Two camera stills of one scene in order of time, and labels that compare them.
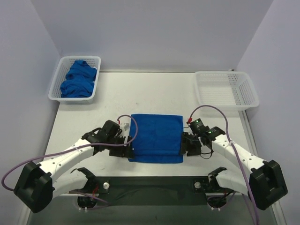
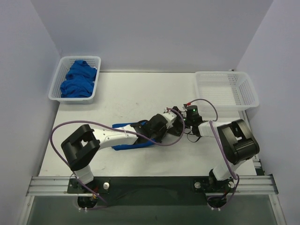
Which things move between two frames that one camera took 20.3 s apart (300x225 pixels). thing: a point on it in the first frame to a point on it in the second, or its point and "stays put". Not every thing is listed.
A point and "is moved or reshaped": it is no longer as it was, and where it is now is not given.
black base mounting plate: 153,190 stays put
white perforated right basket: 233,91 stays put
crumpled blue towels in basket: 79,80 stays put
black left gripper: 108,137 to 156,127
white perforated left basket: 55,94 stays put
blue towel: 158,139 is moved or reshaped
